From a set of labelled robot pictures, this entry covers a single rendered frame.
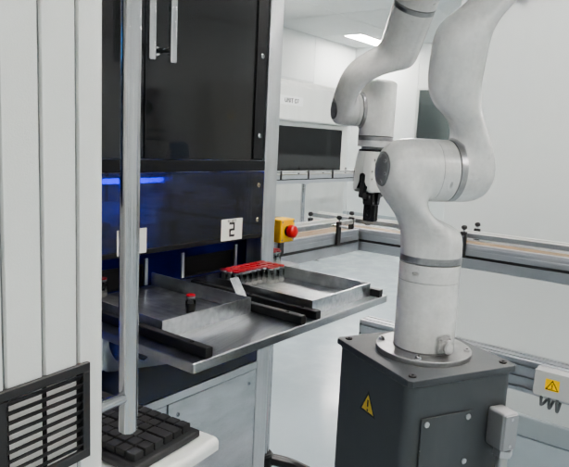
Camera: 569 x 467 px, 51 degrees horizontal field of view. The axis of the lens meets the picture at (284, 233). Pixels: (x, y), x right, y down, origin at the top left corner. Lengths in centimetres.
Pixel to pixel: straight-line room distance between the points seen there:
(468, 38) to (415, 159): 23
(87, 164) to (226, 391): 120
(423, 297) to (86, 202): 70
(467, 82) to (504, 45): 177
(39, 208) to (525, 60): 245
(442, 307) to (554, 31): 186
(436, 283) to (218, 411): 86
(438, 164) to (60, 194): 70
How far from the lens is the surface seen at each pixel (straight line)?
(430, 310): 119
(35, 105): 66
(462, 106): 115
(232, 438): 189
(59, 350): 71
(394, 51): 136
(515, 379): 234
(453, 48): 114
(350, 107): 140
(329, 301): 142
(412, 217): 115
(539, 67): 285
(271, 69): 177
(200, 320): 126
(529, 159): 283
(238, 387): 184
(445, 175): 115
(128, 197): 76
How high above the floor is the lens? 126
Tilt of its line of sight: 9 degrees down
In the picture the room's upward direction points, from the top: 3 degrees clockwise
